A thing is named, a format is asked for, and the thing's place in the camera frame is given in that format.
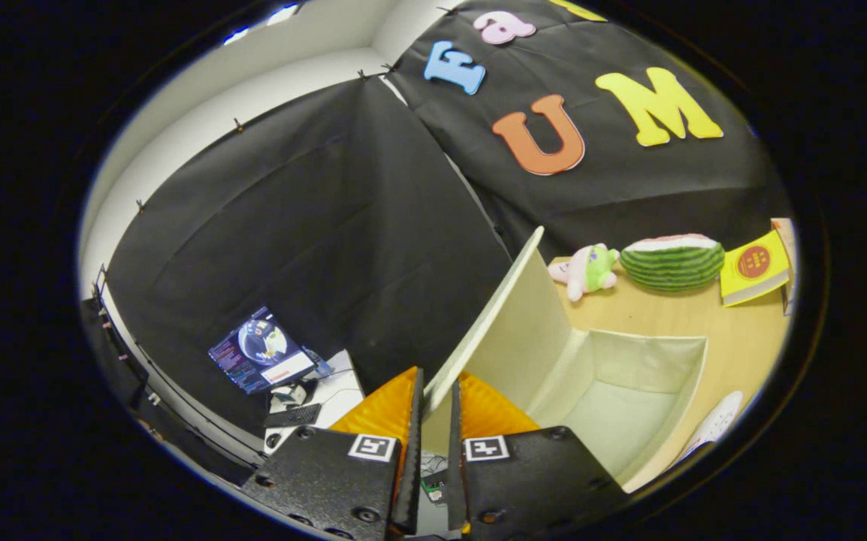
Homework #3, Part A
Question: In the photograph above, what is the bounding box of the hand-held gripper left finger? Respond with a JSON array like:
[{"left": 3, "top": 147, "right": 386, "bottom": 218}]
[{"left": 240, "top": 366, "right": 426, "bottom": 539}]

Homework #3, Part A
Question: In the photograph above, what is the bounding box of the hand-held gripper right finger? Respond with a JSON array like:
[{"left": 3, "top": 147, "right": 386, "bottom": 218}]
[{"left": 446, "top": 371, "right": 631, "bottom": 540}]

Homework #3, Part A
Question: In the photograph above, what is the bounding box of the beige fabric storage box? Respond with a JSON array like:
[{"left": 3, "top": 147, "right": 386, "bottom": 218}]
[{"left": 420, "top": 225, "right": 708, "bottom": 493}]

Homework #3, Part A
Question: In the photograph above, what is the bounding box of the white canvas shoe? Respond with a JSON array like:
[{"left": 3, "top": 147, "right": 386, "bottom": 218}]
[{"left": 672, "top": 390, "right": 745, "bottom": 471}]

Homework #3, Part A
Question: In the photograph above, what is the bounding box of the open laptop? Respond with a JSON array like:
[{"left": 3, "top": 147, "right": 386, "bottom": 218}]
[{"left": 207, "top": 306, "right": 333, "bottom": 396}]

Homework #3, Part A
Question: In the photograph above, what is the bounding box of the black keyboard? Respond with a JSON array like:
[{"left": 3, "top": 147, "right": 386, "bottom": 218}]
[{"left": 264, "top": 403, "right": 323, "bottom": 430}]

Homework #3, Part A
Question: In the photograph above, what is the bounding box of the white side desk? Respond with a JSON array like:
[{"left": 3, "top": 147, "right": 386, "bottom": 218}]
[{"left": 263, "top": 349, "right": 367, "bottom": 455}]

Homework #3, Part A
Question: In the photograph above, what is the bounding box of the pink and green plush toy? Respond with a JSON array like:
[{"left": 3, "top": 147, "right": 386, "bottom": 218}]
[{"left": 548, "top": 243, "right": 621, "bottom": 303}]

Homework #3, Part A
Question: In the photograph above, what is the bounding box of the watermelon slice plush toy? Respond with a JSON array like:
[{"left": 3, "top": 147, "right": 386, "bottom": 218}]
[{"left": 620, "top": 234, "right": 726, "bottom": 294}]

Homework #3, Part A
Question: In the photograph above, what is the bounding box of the black backdrop cloth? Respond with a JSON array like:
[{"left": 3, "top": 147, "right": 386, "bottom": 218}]
[{"left": 95, "top": 0, "right": 791, "bottom": 482}]

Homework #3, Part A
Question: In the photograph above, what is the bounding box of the yellow book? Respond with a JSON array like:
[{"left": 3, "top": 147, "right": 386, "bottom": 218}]
[{"left": 719, "top": 229, "right": 791, "bottom": 307}]

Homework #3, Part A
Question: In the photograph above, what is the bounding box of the tan cover book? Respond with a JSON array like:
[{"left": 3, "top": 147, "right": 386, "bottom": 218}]
[{"left": 770, "top": 218, "right": 797, "bottom": 316}]

